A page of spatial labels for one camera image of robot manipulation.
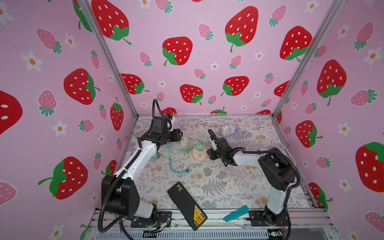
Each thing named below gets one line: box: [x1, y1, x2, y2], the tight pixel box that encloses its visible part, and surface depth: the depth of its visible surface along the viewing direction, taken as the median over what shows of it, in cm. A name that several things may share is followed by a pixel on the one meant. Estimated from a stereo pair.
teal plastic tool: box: [224, 205, 250, 223], surface depth 78 cm
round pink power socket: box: [192, 148, 208, 162], surface depth 97 cm
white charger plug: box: [221, 124, 236, 134], surface depth 106 cm
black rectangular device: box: [167, 181, 208, 231], surface depth 78 cm
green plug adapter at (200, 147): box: [197, 143, 204, 151], surface depth 97 cm
